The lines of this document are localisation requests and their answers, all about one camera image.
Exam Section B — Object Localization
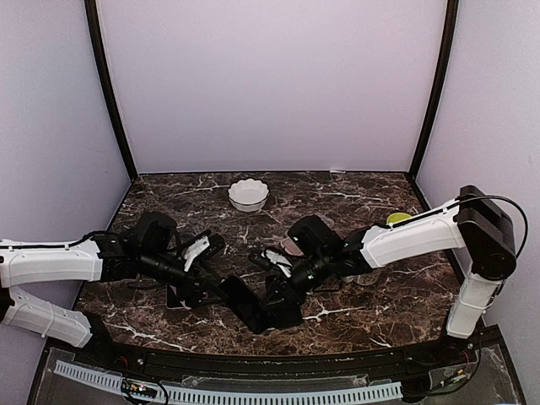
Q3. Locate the purple smartphone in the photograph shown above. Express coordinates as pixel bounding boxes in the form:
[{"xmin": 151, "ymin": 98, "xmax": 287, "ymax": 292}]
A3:
[{"xmin": 166, "ymin": 283, "xmax": 209, "ymax": 311}]

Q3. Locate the white patterned mug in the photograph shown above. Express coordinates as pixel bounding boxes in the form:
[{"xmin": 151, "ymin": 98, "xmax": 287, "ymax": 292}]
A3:
[{"xmin": 342, "ymin": 272, "xmax": 381, "ymax": 287}]

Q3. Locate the black smartphone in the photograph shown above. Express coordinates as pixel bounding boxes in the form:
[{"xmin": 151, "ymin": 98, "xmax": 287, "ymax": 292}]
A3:
[{"xmin": 218, "ymin": 275, "xmax": 269, "ymax": 334}]

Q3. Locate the pink phone case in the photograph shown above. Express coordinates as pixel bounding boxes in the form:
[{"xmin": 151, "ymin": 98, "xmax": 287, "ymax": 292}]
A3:
[{"xmin": 280, "ymin": 237, "xmax": 304, "ymax": 257}]

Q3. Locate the black front rail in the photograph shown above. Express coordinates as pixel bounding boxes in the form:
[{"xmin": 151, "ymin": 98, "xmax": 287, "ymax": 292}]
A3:
[{"xmin": 76, "ymin": 306, "xmax": 507, "ymax": 380}]

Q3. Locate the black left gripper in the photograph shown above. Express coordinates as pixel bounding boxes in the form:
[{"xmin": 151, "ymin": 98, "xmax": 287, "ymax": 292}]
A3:
[{"xmin": 139, "ymin": 248, "xmax": 228, "ymax": 309}]

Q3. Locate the black phone case with ring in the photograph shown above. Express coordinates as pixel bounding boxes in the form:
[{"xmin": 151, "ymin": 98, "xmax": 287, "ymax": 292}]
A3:
[{"xmin": 264, "ymin": 305, "xmax": 302, "ymax": 329}]

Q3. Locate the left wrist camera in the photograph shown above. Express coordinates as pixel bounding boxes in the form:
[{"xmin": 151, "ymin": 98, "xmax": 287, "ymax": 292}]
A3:
[{"xmin": 181, "ymin": 234, "xmax": 225, "ymax": 273}]

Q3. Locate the white scalloped ceramic bowl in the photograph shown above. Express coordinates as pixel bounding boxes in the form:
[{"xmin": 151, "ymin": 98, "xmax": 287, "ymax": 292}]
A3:
[{"xmin": 228, "ymin": 178, "xmax": 269, "ymax": 213}]

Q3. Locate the green circuit board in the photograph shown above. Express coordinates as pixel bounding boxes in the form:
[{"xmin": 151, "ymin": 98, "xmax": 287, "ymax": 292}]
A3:
[{"xmin": 120, "ymin": 379, "xmax": 158, "ymax": 400}]

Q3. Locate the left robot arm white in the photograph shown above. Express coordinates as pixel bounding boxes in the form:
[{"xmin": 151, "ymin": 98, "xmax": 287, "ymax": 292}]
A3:
[{"xmin": 1, "ymin": 212, "xmax": 224, "ymax": 368}]

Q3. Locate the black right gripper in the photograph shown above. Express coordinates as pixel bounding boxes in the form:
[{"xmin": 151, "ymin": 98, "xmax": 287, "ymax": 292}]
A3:
[{"xmin": 259, "ymin": 250, "xmax": 332, "ymax": 308}]

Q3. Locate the black frame post right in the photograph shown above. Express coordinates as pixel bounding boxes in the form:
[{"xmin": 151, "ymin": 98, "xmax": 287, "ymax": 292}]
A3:
[{"xmin": 408, "ymin": 0, "xmax": 459, "ymax": 181}]

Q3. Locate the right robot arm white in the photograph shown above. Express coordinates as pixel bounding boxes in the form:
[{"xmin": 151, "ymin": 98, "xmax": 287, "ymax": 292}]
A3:
[{"xmin": 257, "ymin": 186, "xmax": 525, "ymax": 366}]

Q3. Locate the black frame post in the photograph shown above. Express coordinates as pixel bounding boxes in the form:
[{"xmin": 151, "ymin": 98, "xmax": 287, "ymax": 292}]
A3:
[
  {"xmin": 408, "ymin": 0, "xmax": 459, "ymax": 181},
  {"xmin": 84, "ymin": 0, "xmax": 138, "ymax": 182}
]

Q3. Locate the black frame post left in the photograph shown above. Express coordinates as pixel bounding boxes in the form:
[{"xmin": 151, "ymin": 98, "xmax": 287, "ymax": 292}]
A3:
[{"xmin": 84, "ymin": 0, "xmax": 138, "ymax": 182}]

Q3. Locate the white slotted cable duct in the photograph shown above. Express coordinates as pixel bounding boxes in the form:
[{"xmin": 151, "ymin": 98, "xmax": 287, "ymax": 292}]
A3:
[{"xmin": 53, "ymin": 360, "xmax": 402, "ymax": 404}]

